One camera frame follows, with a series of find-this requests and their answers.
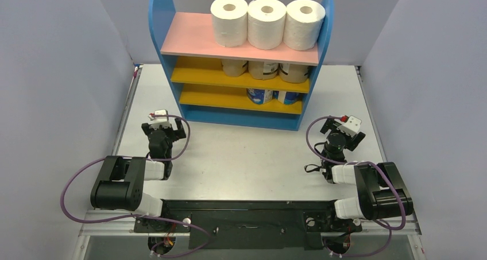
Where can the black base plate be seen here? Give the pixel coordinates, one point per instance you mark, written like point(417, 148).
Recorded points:
point(226, 224)

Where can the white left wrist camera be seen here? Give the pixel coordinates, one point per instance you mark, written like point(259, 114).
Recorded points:
point(159, 118)

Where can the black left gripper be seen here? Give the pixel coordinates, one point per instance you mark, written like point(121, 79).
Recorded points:
point(176, 134)

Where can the brown printed paper roll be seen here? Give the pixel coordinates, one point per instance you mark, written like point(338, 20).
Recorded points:
point(234, 68)

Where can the blue shelf with coloured boards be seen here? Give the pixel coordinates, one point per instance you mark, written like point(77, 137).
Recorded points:
point(190, 58)

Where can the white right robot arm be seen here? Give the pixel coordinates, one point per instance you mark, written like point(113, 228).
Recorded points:
point(381, 192)

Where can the white roll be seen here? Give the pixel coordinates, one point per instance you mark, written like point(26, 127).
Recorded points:
point(302, 24)
point(230, 22)
point(266, 22)

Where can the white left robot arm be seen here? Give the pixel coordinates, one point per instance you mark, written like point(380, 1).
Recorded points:
point(119, 184)

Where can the blue roll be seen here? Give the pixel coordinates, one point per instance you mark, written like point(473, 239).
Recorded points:
point(286, 97)
point(259, 96)

